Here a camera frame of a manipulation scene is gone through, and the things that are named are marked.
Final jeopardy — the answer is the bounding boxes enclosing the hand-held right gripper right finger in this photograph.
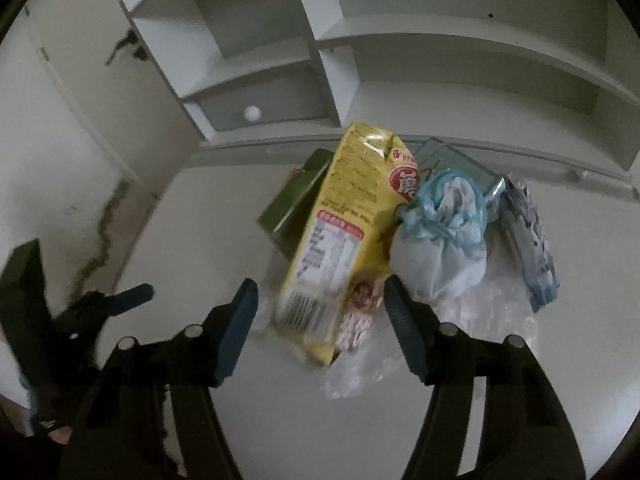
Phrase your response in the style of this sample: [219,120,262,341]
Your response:
[382,275,586,480]

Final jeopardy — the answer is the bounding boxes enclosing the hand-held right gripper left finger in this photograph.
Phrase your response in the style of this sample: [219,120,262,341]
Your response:
[60,277,259,480]

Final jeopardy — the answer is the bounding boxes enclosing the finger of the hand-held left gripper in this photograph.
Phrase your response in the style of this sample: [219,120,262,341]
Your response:
[65,283,154,342]

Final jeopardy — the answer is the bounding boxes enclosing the yellow snack bag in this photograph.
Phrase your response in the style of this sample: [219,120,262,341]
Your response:
[272,122,418,366]

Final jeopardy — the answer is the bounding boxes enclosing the clear plastic bag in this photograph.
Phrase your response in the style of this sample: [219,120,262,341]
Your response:
[250,260,538,401]

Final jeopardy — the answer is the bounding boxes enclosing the knotted blue white plastic bag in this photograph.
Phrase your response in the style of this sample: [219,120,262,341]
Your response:
[390,170,488,303]

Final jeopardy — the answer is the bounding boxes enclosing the green cardboard box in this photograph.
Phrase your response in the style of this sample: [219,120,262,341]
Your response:
[257,148,335,256]

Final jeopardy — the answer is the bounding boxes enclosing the silver blue snack wrapper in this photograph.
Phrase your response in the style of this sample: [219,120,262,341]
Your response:
[492,175,561,313]

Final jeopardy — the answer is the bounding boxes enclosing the teal transparent box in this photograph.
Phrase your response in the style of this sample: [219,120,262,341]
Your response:
[412,137,503,201]

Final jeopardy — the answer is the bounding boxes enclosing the white drawer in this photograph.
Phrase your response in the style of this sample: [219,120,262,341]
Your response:
[197,74,330,133]

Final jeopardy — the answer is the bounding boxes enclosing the white desk shelf unit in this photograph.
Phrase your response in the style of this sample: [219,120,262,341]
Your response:
[119,0,640,196]

